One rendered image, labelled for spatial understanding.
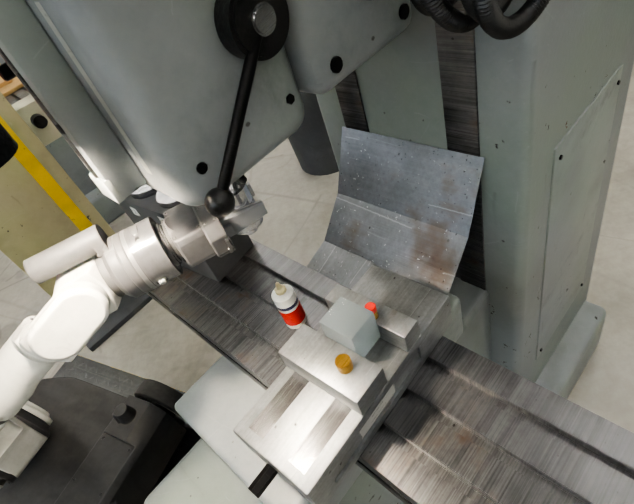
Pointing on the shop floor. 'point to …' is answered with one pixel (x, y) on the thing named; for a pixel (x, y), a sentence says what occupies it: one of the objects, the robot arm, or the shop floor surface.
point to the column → (512, 149)
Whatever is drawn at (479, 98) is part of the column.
